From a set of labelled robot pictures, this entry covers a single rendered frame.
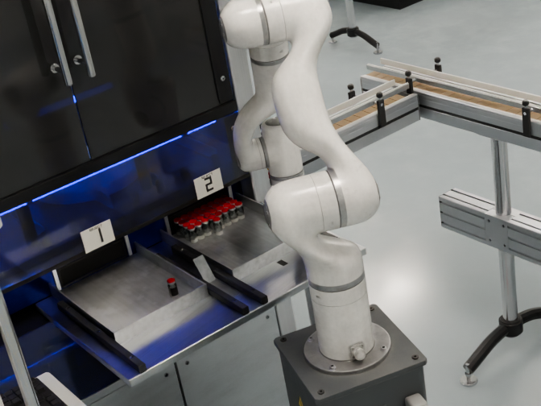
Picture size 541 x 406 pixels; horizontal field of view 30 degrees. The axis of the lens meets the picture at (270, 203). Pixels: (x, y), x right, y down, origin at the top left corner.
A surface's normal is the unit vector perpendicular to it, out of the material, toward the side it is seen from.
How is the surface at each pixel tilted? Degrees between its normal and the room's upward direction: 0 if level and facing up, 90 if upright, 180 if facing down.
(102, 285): 0
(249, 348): 90
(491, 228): 90
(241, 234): 0
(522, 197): 0
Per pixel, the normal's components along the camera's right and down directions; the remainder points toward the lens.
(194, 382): 0.61, 0.27
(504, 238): -0.78, 0.39
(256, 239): -0.16, -0.88
